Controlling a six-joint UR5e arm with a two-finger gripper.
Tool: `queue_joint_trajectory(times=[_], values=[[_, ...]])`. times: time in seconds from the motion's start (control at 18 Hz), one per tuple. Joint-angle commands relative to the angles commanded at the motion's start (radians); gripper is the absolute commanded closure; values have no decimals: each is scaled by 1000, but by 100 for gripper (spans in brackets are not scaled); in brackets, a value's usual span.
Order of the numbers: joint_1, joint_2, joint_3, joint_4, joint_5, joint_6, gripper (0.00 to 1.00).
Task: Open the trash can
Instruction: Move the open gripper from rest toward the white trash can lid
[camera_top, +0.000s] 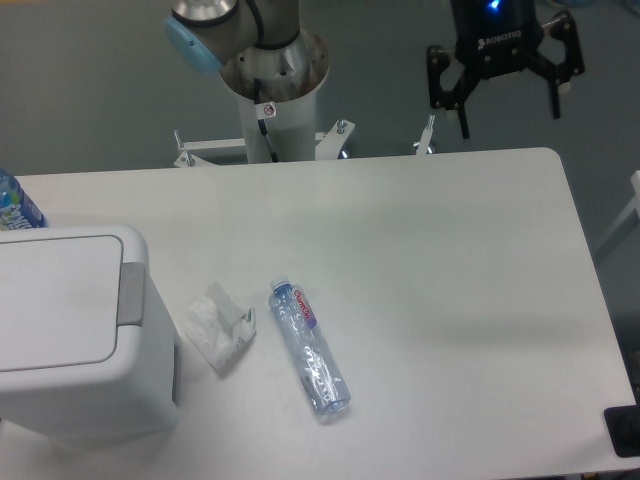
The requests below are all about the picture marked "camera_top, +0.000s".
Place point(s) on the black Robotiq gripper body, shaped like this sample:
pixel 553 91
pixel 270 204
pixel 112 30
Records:
pixel 496 38

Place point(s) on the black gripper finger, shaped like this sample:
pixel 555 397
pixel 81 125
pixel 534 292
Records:
pixel 561 28
pixel 438 60

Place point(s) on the grey trash can lid button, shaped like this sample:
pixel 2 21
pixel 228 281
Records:
pixel 131 295

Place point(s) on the white trash can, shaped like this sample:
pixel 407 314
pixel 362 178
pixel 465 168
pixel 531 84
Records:
pixel 68 371

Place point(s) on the clear plastic water bottle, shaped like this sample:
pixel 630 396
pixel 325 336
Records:
pixel 311 356

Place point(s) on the black clamp at table edge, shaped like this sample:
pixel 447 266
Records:
pixel 623 427

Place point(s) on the blue labelled bottle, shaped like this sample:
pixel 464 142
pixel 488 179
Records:
pixel 18 211

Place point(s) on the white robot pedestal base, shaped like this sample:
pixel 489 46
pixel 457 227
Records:
pixel 276 93

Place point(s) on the white furniture frame right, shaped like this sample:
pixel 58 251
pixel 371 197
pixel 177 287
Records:
pixel 622 225

